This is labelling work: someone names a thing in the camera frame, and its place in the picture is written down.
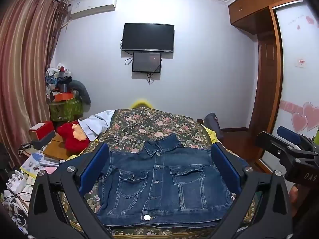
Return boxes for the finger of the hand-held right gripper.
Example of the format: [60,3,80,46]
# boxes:
[255,131,312,165]
[277,126,312,146]

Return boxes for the green box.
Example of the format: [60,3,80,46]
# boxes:
[49,100,83,122]

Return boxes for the white power strip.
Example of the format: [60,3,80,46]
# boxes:
[5,170,26,192]

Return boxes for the white air conditioner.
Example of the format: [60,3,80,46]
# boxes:
[69,0,117,19]

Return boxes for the striped pink curtain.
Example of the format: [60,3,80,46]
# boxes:
[0,0,69,170]

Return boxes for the grey cloth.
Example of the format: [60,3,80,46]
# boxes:
[203,113,223,142]

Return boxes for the red box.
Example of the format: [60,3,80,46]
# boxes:
[29,121,55,140]

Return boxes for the pile of papers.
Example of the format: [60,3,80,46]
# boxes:
[20,153,44,174]

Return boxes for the orange box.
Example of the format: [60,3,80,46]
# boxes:
[55,93,74,102]

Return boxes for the large black television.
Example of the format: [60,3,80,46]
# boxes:
[121,23,175,53]

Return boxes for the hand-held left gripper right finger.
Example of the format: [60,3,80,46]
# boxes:
[211,142,294,239]

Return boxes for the stack of books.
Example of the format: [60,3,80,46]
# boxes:
[38,154,61,168]

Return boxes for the small black monitor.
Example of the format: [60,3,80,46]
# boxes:
[132,52,162,73]

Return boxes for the wooden wardrobe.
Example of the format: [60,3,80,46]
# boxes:
[228,0,309,172]

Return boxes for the white cloth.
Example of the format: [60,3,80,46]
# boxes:
[77,110,117,140]

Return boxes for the wooden door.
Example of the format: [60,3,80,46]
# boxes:
[249,36,277,130]

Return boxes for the person's right forearm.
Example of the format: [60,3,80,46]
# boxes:
[288,184,300,217]

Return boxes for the red plush toy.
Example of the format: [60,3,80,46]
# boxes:
[57,121,91,155]

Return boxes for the grey rolled cushion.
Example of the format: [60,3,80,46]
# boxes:
[68,80,91,112]

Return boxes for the dark grey box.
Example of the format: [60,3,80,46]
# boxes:
[32,131,56,150]

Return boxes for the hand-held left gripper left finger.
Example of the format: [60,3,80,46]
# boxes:
[28,142,117,239]

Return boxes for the floral printed blanket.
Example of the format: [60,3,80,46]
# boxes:
[58,107,257,239]

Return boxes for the blue denim jacket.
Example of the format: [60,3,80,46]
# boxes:
[96,133,236,228]

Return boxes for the pile of clutter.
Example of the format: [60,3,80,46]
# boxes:
[45,63,73,97]

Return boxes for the white sliding door heart stickers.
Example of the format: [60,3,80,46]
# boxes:
[260,0,319,172]

